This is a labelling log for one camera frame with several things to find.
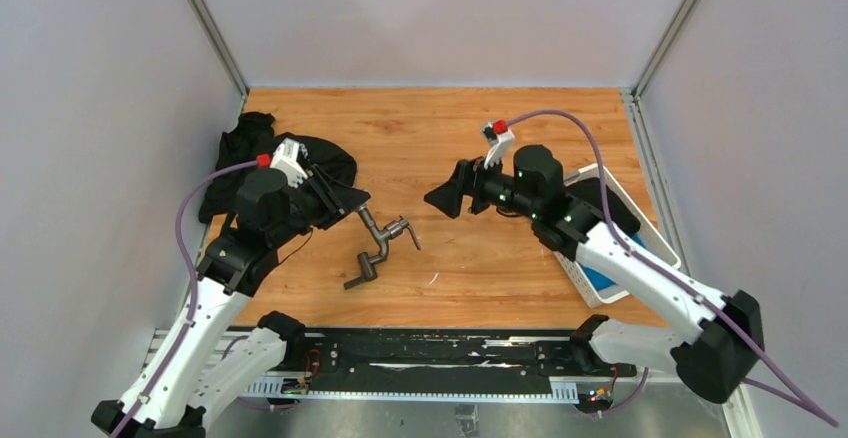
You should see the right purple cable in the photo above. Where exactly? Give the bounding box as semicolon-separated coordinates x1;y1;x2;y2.
492;109;841;428

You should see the white plastic basket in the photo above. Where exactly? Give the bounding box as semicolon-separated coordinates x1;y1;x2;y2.
554;164;681;308

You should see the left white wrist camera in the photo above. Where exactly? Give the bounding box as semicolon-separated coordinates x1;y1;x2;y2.
270;138;309;188

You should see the purple cable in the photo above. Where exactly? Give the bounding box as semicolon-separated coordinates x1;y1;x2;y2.
492;109;841;428
109;153;273;438

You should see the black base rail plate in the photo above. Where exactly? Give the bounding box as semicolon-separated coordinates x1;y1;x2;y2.
239;327;638;404

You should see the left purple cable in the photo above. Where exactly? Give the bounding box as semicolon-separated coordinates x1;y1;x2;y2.
109;153;273;438

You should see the blue cloth in basket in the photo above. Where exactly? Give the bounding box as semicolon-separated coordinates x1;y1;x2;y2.
580;233;645;292

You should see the black cloth with white print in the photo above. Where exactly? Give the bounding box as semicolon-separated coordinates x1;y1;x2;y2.
197;111;358;225

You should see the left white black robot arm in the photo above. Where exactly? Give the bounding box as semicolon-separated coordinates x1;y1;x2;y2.
91;155;370;437

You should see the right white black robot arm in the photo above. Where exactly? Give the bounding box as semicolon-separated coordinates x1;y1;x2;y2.
424;145;764;404

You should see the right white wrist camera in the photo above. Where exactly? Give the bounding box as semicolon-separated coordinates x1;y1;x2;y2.
481;120;515;169

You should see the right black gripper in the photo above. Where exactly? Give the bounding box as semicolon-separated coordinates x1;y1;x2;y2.
423;150;537;222

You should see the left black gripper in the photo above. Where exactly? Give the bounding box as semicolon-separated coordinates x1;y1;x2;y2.
270;163;371;247

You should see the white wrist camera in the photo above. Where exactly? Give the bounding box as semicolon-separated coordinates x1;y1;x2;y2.
481;120;515;169
270;138;309;188

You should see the black cloth in basket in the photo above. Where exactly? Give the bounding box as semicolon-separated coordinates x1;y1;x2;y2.
566;177;641;237

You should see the grey faucet with lever handle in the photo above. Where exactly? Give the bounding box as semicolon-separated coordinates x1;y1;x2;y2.
356;205;422;265

